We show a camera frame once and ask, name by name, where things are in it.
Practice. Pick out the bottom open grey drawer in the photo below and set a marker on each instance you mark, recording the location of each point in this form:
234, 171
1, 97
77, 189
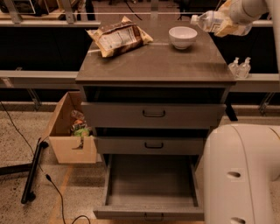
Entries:
150, 188

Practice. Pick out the grey drawer cabinet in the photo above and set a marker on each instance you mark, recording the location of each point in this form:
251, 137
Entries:
157, 73

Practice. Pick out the top grey drawer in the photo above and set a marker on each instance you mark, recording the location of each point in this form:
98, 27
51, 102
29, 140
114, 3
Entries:
152, 116

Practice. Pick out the green snack packet in box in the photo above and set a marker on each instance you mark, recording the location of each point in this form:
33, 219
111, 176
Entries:
79, 127

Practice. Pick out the clear pump bottle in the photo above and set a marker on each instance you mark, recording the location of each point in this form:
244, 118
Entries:
244, 68
234, 66

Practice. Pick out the brown snack bag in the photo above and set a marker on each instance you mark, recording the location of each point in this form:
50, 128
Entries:
119, 38

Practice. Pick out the white ceramic bowl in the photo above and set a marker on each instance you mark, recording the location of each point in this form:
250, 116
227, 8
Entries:
182, 37

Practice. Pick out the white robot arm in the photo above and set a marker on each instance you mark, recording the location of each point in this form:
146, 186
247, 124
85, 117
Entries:
241, 160

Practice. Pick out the left clear pump bottle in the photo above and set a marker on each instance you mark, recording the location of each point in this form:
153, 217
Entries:
234, 66

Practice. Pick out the right clear pump bottle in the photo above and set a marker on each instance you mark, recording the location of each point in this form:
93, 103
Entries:
244, 68

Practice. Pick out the cardboard box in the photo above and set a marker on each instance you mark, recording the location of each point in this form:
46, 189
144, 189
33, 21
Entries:
67, 148

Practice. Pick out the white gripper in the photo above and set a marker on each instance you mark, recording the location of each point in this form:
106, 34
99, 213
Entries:
240, 11

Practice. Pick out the middle grey drawer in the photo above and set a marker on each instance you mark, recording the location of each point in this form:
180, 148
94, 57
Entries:
150, 145

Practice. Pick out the clear plastic water bottle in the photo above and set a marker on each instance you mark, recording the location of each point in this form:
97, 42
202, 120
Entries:
211, 20

